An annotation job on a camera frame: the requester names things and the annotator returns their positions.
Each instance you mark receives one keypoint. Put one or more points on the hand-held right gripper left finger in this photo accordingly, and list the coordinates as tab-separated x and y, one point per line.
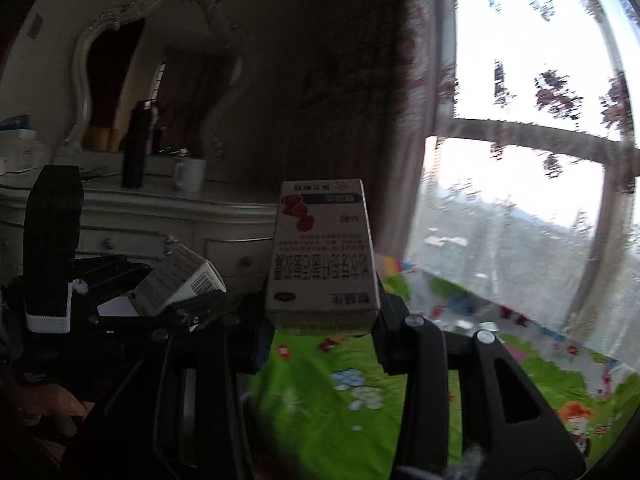
260	350

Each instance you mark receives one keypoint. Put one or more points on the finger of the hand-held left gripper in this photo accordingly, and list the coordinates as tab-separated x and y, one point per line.
110	270
175	315

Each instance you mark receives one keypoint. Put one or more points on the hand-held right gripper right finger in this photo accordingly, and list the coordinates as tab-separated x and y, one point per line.
395	340

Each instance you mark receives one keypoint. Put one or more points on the white box with dark label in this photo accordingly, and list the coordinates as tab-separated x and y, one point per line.
170	280

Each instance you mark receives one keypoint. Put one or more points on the white medicine box red print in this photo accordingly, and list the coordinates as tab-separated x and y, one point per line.
320	260

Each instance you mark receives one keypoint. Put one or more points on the person's left hand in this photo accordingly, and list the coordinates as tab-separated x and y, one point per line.
45	405

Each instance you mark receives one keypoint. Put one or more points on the green cartoon printed blanket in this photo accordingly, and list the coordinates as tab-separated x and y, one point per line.
310	410

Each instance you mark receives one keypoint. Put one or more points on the pale box stack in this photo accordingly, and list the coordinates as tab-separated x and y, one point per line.
22	150

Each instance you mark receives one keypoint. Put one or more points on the white ornate dresser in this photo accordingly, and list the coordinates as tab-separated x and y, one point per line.
200	220

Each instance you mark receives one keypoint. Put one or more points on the black bottle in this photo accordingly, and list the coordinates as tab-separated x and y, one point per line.
136	150

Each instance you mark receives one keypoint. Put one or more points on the white mug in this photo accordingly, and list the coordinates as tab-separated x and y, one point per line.
191	174

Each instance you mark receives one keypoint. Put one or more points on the white lace sheer curtain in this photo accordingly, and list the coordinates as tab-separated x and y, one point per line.
525	260

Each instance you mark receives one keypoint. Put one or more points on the silver ornate framed mirror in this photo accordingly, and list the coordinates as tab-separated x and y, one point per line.
85	50

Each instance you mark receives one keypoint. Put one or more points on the brown patterned curtain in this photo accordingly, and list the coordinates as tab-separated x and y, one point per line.
400	110

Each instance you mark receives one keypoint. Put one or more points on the window frame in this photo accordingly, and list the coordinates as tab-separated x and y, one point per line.
525	135

